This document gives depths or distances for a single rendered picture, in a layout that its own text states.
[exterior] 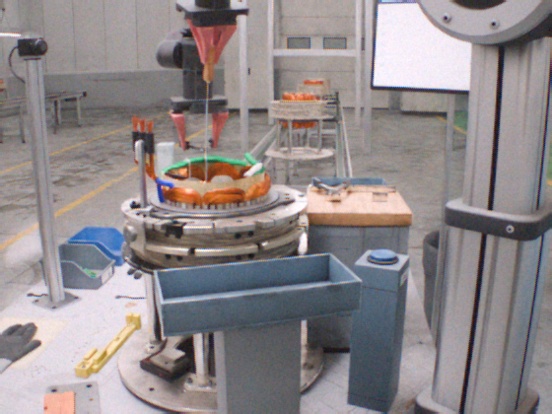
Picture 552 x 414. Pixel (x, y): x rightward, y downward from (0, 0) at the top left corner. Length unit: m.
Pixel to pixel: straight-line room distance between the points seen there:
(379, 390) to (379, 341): 0.09
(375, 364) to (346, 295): 0.23
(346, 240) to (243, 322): 0.40
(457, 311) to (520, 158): 0.19
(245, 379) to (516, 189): 0.40
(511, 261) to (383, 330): 0.31
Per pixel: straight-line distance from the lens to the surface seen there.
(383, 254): 0.86
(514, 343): 0.67
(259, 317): 0.68
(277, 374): 0.74
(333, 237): 1.02
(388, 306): 0.86
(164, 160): 1.03
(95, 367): 1.09
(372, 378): 0.93
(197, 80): 1.04
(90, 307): 1.36
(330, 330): 1.10
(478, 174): 0.63
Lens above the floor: 1.33
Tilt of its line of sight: 15 degrees down
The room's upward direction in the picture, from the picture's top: straight up
